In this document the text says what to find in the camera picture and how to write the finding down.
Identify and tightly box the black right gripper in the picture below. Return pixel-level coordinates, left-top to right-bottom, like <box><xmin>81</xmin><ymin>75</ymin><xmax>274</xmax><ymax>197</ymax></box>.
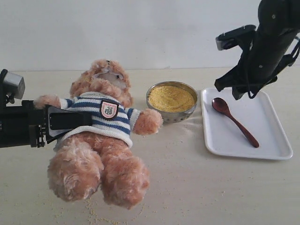
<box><xmin>214</xmin><ymin>0</ymin><xmax>300</xmax><ymax>100</ymax></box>

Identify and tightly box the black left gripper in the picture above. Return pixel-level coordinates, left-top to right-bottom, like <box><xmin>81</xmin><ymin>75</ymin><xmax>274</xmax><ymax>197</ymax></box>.
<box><xmin>0</xmin><ymin>100</ymin><xmax>92</xmax><ymax>148</ymax></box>

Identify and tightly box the dark red wooden spoon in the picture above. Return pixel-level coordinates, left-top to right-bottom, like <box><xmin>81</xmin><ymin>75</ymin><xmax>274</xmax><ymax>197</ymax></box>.
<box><xmin>211</xmin><ymin>97</ymin><xmax>260</xmax><ymax>148</ymax></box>

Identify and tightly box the brown teddy bear striped sweater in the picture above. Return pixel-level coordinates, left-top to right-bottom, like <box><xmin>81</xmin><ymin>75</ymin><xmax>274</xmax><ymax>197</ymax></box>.
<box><xmin>34</xmin><ymin>59</ymin><xmax>163</xmax><ymax>209</ymax></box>

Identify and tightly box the white plastic tray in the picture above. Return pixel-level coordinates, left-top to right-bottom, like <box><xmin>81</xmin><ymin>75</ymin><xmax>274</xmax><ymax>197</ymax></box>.
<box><xmin>201</xmin><ymin>88</ymin><xmax>293</xmax><ymax>160</ymax></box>

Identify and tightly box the steel bowl of millet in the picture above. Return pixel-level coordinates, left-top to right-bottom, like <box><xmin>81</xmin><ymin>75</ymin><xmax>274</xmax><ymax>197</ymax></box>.
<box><xmin>146</xmin><ymin>81</ymin><xmax>198</xmax><ymax>123</ymax></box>

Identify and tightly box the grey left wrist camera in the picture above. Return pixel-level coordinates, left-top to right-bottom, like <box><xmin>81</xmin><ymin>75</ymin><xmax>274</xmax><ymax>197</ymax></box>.
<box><xmin>0</xmin><ymin>69</ymin><xmax>25</xmax><ymax>104</ymax></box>

